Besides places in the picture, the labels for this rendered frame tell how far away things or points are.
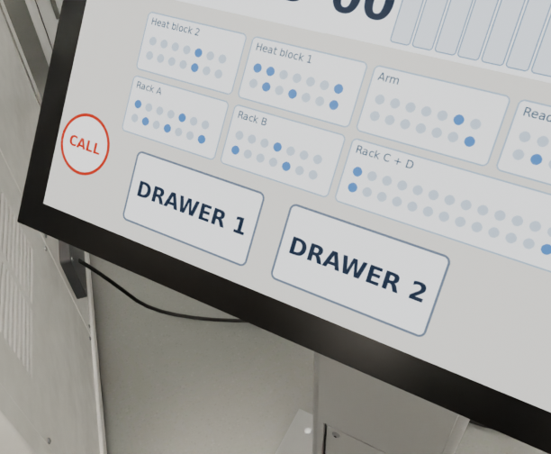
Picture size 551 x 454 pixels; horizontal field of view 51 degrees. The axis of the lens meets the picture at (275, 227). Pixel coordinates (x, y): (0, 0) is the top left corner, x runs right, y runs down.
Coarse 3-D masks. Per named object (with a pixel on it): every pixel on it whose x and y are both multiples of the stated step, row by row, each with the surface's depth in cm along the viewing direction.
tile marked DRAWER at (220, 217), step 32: (160, 160) 36; (128, 192) 38; (160, 192) 37; (192, 192) 36; (224, 192) 35; (256, 192) 34; (160, 224) 37; (192, 224) 36; (224, 224) 35; (256, 224) 34; (224, 256) 35
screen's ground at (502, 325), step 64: (128, 0) 37; (192, 0) 35; (256, 0) 33; (320, 0) 32; (128, 64) 37; (448, 64) 29; (64, 192) 40; (192, 256) 36; (256, 256) 34; (448, 320) 30; (512, 320) 29; (512, 384) 29
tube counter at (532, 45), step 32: (352, 0) 31; (384, 0) 30; (416, 0) 30; (448, 0) 29; (480, 0) 29; (512, 0) 28; (544, 0) 28; (352, 32) 31; (384, 32) 31; (416, 32) 30; (448, 32) 29; (480, 32) 29; (512, 32) 28; (544, 32) 28; (480, 64) 29; (512, 64) 28; (544, 64) 28
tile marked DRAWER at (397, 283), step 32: (288, 224) 33; (320, 224) 33; (352, 224) 32; (288, 256) 33; (320, 256) 33; (352, 256) 32; (384, 256) 31; (416, 256) 31; (448, 256) 30; (320, 288) 33; (352, 288) 32; (384, 288) 31; (416, 288) 31; (384, 320) 32; (416, 320) 31
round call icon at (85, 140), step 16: (80, 112) 39; (64, 128) 39; (80, 128) 39; (96, 128) 38; (112, 128) 38; (64, 144) 39; (80, 144) 39; (96, 144) 38; (112, 144) 38; (64, 160) 39; (80, 160) 39; (96, 160) 38; (80, 176) 39; (96, 176) 38
